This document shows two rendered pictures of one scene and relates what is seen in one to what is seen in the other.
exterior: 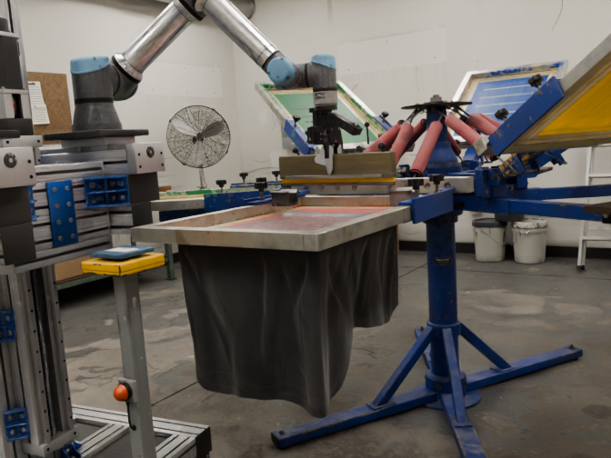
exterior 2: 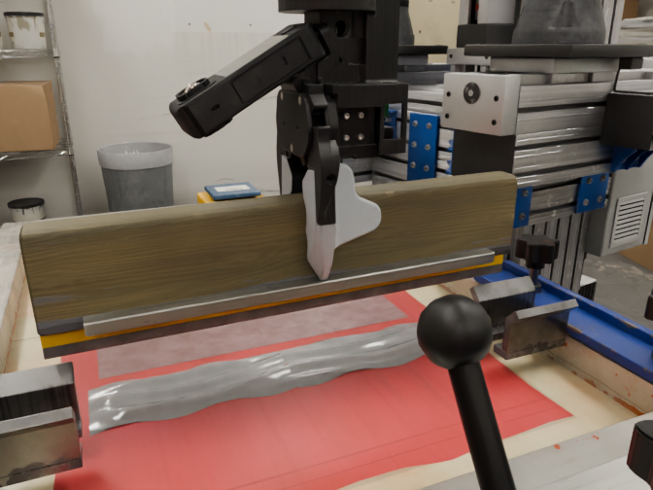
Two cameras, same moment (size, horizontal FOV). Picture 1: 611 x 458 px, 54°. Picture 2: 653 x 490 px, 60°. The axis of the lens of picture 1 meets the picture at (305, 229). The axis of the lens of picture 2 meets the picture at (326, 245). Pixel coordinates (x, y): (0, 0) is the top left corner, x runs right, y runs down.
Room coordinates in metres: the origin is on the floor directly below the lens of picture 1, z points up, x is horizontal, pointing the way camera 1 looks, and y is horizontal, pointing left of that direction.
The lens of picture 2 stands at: (2.15, -0.46, 1.25)
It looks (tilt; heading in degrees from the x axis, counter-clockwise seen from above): 19 degrees down; 123
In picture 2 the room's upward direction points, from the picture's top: straight up
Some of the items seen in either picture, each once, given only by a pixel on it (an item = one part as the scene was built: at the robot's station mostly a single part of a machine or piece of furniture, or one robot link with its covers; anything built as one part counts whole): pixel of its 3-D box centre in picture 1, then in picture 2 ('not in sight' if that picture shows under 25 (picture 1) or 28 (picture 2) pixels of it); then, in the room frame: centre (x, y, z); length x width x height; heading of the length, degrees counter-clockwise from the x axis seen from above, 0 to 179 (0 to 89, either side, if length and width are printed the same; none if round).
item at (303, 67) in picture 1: (291, 75); not in sight; (1.91, 0.01, 1.39); 0.11 x 0.11 x 0.08; 79
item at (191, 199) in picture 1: (231, 177); not in sight; (2.68, 0.31, 1.05); 1.08 x 0.61 x 0.23; 86
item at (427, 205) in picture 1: (427, 204); not in sight; (1.78, -0.37, 0.98); 0.30 x 0.05 x 0.07; 146
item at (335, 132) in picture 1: (325, 125); (335, 80); (1.91, -0.08, 1.23); 0.09 x 0.08 x 0.12; 56
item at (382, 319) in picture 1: (364, 305); not in sight; (1.58, -0.14, 0.74); 0.46 x 0.04 x 0.42; 146
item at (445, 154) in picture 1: (441, 251); not in sight; (2.61, -0.59, 0.67); 0.39 x 0.39 x 1.35
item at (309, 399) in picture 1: (248, 323); not in sight; (1.50, 0.16, 0.74); 0.45 x 0.03 x 0.43; 56
